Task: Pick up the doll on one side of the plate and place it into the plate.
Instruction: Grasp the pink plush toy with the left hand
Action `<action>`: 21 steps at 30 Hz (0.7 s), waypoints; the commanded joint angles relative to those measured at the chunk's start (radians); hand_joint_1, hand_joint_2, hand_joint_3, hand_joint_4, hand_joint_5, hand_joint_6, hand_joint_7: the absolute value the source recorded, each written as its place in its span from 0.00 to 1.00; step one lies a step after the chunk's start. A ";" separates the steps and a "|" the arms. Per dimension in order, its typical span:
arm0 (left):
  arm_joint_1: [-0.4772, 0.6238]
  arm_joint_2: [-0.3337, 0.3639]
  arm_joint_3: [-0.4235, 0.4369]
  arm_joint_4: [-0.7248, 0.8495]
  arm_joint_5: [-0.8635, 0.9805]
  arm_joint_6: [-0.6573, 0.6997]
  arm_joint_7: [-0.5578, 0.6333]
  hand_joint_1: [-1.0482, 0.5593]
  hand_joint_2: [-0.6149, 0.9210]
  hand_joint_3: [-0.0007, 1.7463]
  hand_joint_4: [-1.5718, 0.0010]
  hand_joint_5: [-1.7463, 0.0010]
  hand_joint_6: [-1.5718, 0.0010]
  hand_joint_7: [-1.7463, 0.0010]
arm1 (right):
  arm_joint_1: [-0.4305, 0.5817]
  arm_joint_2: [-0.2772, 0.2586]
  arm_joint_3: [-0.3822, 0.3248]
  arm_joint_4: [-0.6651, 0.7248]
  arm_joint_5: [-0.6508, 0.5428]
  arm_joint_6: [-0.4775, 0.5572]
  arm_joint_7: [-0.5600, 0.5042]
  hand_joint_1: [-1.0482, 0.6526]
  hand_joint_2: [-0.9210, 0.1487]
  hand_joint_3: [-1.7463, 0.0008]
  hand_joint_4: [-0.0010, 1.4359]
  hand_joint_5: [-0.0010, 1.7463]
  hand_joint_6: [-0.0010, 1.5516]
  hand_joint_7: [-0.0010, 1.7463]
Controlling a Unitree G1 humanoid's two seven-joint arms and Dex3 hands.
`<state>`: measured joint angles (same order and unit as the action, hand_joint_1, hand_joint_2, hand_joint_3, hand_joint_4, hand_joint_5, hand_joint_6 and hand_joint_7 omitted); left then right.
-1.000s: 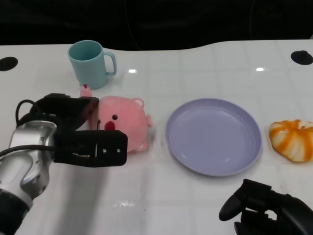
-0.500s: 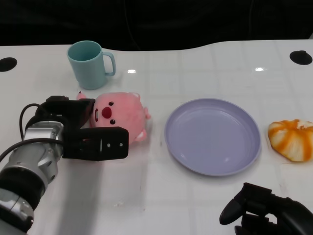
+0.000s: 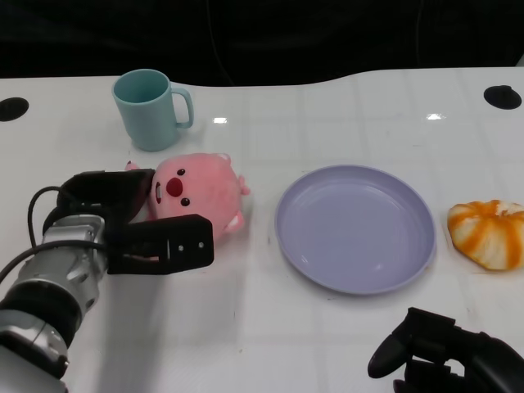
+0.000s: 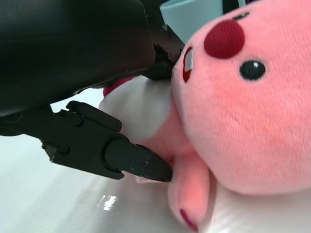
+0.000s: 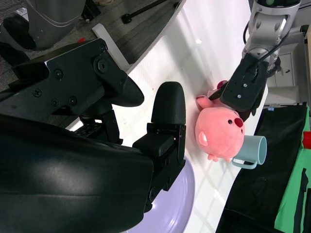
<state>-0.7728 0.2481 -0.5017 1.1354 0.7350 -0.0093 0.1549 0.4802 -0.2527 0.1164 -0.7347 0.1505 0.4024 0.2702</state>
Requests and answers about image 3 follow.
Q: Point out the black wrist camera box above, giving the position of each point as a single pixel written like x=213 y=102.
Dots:
x=184 y=245

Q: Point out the pink plush doll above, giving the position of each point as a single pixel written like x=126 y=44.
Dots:
x=204 y=188

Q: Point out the black backdrop curtain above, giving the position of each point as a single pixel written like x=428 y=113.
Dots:
x=286 y=37

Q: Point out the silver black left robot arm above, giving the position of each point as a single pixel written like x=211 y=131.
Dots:
x=49 y=270

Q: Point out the black table grommet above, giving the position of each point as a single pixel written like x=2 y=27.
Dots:
x=12 y=109
x=501 y=97

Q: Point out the orange striped bread toy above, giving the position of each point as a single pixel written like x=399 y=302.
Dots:
x=487 y=233

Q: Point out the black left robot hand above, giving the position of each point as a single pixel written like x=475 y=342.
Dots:
x=110 y=192

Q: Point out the teal plastic mug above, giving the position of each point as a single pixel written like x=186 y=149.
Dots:
x=147 y=114

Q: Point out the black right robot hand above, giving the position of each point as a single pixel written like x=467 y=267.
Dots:
x=450 y=356

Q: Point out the purple plastic plate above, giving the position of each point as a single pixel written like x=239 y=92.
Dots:
x=352 y=229

